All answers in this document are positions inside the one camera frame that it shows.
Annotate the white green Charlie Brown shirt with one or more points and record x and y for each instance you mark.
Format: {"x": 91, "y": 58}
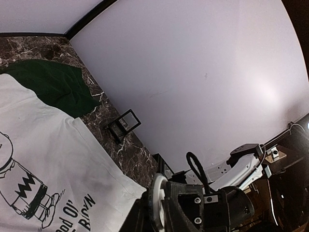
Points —
{"x": 54, "y": 174}

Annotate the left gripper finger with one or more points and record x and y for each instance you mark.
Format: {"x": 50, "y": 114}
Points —
{"x": 138, "y": 219}

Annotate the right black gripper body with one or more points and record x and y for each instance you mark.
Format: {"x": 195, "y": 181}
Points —
{"x": 188, "y": 209}

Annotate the dark brooch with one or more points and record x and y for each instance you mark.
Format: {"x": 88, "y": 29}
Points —
{"x": 156, "y": 196}

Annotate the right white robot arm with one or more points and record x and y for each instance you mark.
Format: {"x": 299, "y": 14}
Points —
{"x": 246, "y": 166}

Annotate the right black frame post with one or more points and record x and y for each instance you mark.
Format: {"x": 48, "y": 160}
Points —
{"x": 88, "y": 18}

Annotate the black brooch stand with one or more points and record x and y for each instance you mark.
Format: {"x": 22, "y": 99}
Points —
{"x": 120, "y": 128}

